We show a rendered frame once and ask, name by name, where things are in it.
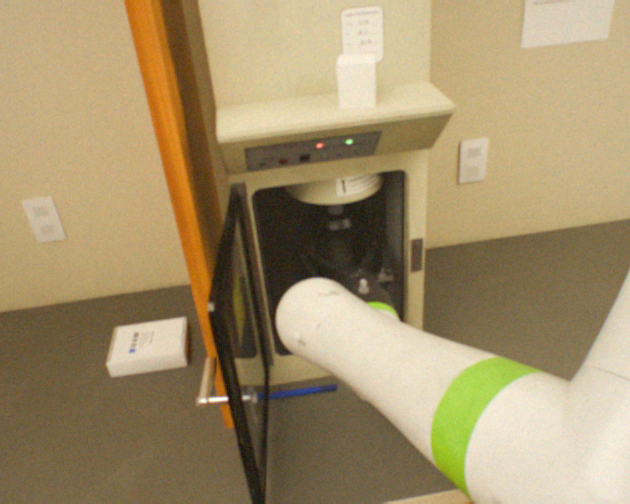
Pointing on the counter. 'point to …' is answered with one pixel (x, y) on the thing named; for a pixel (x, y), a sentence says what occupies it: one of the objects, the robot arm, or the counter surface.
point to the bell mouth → (336, 189)
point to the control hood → (334, 122)
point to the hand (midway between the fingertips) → (338, 239)
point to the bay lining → (265, 201)
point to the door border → (233, 375)
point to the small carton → (357, 80)
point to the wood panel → (181, 146)
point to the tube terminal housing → (410, 50)
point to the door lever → (210, 386)
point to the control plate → (366, 144)
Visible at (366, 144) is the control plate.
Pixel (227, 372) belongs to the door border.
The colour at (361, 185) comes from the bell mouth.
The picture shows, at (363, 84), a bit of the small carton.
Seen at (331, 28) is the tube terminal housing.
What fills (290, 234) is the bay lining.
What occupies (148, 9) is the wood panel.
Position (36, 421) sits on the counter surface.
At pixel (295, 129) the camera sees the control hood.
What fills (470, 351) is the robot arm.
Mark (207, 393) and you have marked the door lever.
